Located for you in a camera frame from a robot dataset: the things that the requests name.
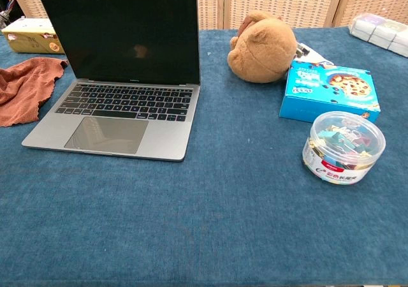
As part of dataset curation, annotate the grey laptop computer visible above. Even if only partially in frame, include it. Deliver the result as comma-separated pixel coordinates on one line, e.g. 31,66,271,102
21,0,201,162

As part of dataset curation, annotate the yellow tissue box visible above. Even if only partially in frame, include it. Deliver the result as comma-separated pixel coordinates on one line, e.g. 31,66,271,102
1,18,66,55

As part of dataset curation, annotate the rust brown cloth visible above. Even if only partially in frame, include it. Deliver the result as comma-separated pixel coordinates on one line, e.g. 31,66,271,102
0,57,69,128

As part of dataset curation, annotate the brown plush capybara toy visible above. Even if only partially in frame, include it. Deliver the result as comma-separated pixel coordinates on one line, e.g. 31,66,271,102
227,11,298,84

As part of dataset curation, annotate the wicker folding screen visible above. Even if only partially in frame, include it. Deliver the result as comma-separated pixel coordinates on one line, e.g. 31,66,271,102
6,0,408,30

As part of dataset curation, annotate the blue cookie box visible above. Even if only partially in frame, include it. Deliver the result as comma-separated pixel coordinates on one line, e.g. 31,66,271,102
279,60,381,124

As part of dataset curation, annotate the blue table cloth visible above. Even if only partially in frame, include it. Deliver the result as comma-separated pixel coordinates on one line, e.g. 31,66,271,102
0,27,408,287

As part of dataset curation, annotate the row of pocket tissue packs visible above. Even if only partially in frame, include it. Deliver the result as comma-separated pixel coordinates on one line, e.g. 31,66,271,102
347,12,408,58

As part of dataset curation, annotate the clear tub of binder clips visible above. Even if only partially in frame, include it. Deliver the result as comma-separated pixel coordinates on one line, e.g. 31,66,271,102
302,110,386,185

